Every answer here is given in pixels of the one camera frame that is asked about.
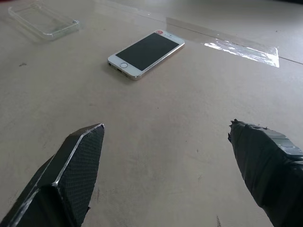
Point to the white smartphone with black screen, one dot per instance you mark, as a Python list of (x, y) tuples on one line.
[(146, 50)]

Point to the clear tape strip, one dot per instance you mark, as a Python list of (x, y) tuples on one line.
[(239, 47)]

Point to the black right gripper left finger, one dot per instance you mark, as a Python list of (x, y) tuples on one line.
[(71, 170)]

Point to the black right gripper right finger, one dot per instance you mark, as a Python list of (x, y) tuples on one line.
[(267, 170)]

